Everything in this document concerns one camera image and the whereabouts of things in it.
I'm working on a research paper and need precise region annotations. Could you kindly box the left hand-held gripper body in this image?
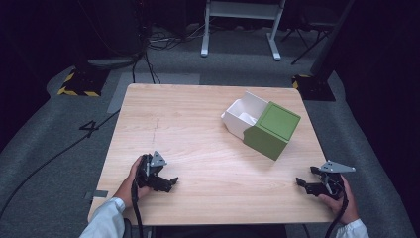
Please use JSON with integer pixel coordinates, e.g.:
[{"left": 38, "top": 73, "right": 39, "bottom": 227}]
[{"left": 136, "top": 150, "right": 168, "bottom": 191}]

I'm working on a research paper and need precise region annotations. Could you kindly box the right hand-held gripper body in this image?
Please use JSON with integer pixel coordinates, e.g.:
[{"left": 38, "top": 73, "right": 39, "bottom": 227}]
[{"left": 316, "top": 160, "right": 357, "bottom": 201}]

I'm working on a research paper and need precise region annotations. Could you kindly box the green drawer box casing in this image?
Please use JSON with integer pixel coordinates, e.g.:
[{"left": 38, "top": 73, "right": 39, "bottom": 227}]
[{"left": 243, "top": 100, "right": 302, "bottom": 162}]

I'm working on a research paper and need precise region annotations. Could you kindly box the white drawer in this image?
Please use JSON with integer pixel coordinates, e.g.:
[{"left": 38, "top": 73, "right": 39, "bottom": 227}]
[{"left": 220, "top": 90, "right": 269, "bottom": 141}]

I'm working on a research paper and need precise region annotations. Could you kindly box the person's left hand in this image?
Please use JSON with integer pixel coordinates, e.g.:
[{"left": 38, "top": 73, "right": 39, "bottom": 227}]
[{"left": 113, "top": 156, "right": 152, "bottom": 208}]

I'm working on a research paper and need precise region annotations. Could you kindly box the person's right hand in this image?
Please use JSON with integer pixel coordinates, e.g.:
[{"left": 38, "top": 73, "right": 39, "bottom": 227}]
[{"left": 318, "top": 174, "right": 361, "bottom": 226}]

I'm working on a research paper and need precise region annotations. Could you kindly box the small grey tape piece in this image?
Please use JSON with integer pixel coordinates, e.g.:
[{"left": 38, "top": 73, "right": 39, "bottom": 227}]
[{"left": 83, "top": 189, "right": 110, "bottom": 201}]

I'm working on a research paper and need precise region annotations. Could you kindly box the black base with hazard tape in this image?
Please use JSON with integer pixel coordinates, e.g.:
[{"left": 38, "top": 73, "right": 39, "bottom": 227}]
[
  {"left": 56, "top": 66, "right": 111, "bottom": 98},
  {"left": 291, "top": 73, "right": 337, "bottom": 102}
]

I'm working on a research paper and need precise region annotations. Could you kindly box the grey floor tape patch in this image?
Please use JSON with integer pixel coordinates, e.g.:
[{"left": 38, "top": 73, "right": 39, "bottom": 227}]
[{"left": 106, "top": 71, "right": 201, "bottom": 115}]

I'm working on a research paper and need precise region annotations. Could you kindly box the dark slanted pole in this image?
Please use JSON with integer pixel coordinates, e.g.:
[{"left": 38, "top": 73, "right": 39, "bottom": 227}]
[{"left": 309, "top": 0, "right": 357, "bottom": 77}]

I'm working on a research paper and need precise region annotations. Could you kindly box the black tripod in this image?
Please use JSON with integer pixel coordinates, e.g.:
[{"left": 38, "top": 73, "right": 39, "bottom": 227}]
[{"left": 280, "top": 13, "right": 335, "bottom": 66}]

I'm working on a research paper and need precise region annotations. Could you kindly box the white metal stand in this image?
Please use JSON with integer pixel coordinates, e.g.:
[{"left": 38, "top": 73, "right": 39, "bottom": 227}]
[{"left": 200, "top": 0, "right": 287, "bottom": 62}]

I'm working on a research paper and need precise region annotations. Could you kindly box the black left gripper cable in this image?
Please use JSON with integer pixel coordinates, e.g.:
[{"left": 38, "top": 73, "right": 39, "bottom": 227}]
[{"left": 130, "top": 178, "right": 146, "bottom": 238}]

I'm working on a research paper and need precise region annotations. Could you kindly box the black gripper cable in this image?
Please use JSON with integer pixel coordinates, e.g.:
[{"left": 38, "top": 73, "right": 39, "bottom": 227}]
[
  {"left": 323, "top": 189, "right": 351, "bottom": 238},
  {"left": 130, "top": 178, "right": 146, "bottom": 238}
]

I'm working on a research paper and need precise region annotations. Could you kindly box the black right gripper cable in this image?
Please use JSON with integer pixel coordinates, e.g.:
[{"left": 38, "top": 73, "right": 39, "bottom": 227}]
[{"left": 323, "top": 189, "right": 351, "bottom": 238}]

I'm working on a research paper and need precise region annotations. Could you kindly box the long black floor cable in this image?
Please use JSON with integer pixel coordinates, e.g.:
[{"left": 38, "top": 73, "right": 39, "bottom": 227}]
[{"left": 0, "top": 108, "right": 121, "bottom": 220}]

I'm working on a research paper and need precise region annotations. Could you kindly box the tangle of floor cables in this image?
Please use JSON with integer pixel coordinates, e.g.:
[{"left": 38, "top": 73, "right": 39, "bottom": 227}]
[{"left": 131, "top": 23, "right": 212, "bottom": 85}]

